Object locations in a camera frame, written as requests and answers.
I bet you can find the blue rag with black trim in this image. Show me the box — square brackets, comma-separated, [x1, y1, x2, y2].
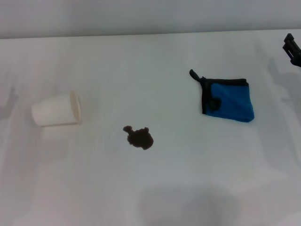
[189, 69, 255, 123]

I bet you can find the black water stain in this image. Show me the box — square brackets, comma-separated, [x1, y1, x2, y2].
[122, 125, 155, 151]

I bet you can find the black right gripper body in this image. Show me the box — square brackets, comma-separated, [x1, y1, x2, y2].
[290, 52, 301, 67]

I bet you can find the white paper cup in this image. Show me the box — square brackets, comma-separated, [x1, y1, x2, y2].
[31, 90, 83, 127]

